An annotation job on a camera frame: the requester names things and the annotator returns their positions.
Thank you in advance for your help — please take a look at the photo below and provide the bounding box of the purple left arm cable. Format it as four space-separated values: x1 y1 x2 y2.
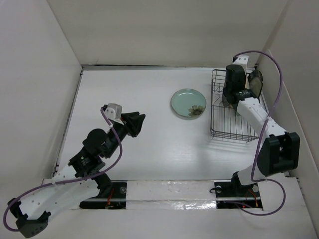
2 106 123 232

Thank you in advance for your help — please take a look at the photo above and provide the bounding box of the tan bird pattern plate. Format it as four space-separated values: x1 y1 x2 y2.
245 74 250 89

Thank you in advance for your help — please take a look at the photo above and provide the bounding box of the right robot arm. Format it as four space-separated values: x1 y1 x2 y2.
223 64 300 196

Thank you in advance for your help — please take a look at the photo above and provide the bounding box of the teal flower plate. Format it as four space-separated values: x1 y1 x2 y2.
170 88 207 118

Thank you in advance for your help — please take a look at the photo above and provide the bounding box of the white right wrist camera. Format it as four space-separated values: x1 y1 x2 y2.
232 55 249 72

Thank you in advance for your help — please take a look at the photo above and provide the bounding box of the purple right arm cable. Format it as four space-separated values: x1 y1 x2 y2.
235 51 286 215

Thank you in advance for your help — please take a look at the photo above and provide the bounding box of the black wire dish rack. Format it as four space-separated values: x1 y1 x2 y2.
210 69 258 142

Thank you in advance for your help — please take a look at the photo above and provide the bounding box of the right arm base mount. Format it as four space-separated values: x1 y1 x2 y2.
209 181 263 209

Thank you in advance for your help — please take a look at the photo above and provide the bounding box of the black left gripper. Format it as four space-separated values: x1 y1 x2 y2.
105 112 145 158

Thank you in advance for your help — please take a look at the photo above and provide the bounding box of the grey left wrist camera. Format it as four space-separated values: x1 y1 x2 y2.
103 103 122 121

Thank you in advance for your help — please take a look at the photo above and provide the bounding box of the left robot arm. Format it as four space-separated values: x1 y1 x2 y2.
3 112 146 239

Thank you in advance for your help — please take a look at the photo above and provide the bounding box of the dark rimmed mosaic plate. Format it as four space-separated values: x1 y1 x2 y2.
248 70 263 100

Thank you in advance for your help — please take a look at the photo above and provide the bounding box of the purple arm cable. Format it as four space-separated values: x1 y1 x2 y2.
235 51 286 215
2 106 123 232

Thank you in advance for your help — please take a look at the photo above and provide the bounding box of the brown rimmed cream plate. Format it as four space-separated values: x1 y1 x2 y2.
222 95 231 108

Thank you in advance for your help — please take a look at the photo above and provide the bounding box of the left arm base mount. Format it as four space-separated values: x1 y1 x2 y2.
79 181 127 210

